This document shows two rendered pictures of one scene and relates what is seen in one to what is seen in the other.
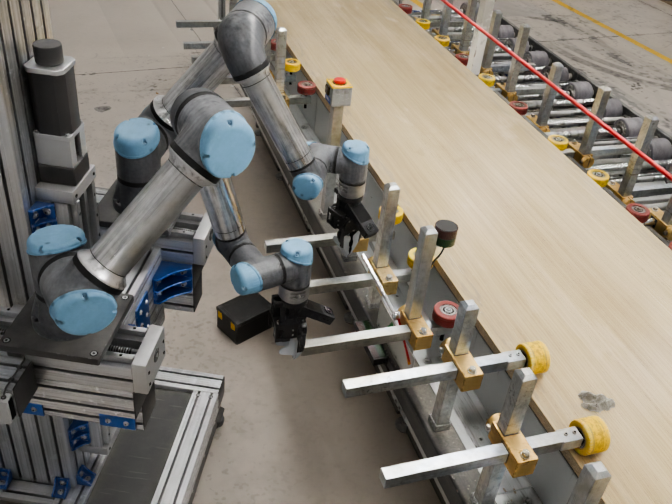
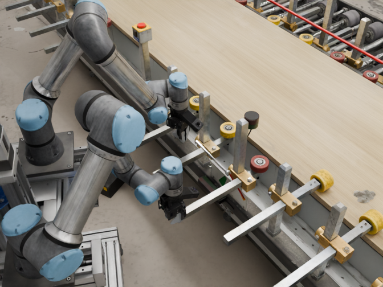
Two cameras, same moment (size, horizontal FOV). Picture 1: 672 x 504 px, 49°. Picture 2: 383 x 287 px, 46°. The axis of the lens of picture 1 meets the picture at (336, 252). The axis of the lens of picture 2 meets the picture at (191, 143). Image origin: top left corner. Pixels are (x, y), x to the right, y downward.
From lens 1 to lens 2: 44 cm
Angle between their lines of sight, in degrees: 13
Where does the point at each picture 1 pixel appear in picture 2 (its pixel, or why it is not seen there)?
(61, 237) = (25, 217)
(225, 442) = (128, 263)
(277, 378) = (143, 212)
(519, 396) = (338, 220)
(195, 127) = (104, 125)
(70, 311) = (56, 270)
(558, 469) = not seen: hidden behind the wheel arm
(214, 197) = not seen: hidden behind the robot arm
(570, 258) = (313, 102)
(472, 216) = (246, 89)
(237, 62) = (96, 52)
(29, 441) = not seen: outside the picture
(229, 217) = (124, 159)
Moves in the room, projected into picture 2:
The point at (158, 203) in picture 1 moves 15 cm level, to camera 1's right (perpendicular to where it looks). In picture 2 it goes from (93, 181) to (147, 171)
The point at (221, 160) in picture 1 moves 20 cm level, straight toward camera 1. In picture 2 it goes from (129, 142) to (155, 195)
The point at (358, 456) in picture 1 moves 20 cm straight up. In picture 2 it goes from (210, 245) to (210, 225)
